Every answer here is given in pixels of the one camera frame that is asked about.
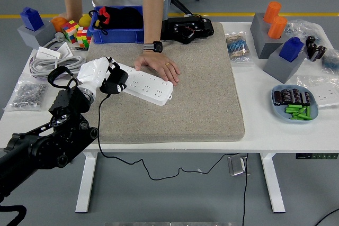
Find bagged white socket panel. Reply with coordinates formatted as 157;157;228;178
296;75;339;109

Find person's right hand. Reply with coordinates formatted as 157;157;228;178
58;11;83;22

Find yellow ball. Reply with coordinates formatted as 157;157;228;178
78;15;92;28

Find light blue plate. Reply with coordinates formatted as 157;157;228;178
270;84;319;124

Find person's left hand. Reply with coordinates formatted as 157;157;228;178
133;50;181;86

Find black desk control panel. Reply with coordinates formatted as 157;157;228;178
296;152;339;160

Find black pouch with red trim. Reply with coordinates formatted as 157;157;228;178
88;6;120;35

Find large grey block holder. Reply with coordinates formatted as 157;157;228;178
250;13;289;59

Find large black capacitor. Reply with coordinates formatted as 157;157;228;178
305;35;318;60
314;46;328;62

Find black round pouch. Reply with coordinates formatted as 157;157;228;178
116;6;144;30

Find black floor cable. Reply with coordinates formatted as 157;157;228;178
315;208;339;226

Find colourful puzzle cube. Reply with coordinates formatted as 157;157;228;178
60;21;80;43
76;26;93;49

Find black wristwatch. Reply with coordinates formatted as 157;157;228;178
143;41;164;53

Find metal bracket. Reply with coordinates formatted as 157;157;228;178
227;153;248;176

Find grey-brown mat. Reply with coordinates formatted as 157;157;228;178
69;22;246;144

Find black robot part assembly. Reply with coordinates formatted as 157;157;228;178
160;15;215;45

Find white table leg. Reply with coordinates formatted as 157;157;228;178
75;152;98;213
259;152;286;213

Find black cylindrical capacitor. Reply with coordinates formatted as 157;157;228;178
301;91;312;106
273;91;283;107
281;89;292;105
290;88;302;104

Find black plug adapter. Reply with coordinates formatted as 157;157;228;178
104;67;130;92

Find white square panel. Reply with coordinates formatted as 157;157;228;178
57;42;74;59

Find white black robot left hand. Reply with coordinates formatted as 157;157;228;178
76;56;128;95

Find bag of screws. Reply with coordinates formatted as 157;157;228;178
3;76;50;112

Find orange cup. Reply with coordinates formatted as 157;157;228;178
50;16;68;33

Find white power strip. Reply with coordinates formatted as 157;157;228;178
114;62;174;106

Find orange cylinder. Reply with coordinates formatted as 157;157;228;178
267;16;288;40
263;1;282;24

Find white wall switch panel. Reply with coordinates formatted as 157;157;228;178
35;47;62;60

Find thin black plug cord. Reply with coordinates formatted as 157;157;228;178
97;93;242;182

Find clear plastic bag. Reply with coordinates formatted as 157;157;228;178
284;19;331;44

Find bag of resistors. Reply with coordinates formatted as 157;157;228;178
225;31;254;65

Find grey power strip cable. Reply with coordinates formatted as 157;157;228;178
29;38;88;78

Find black hanging cable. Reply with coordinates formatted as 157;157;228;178
241;153;251;226

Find blue block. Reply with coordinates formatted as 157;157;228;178
279;37;305;64
20;6;45;32

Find blue plastic bin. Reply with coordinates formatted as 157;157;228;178
88;5;145;44

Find bag of blue parts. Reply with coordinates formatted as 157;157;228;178
320;50;339;75

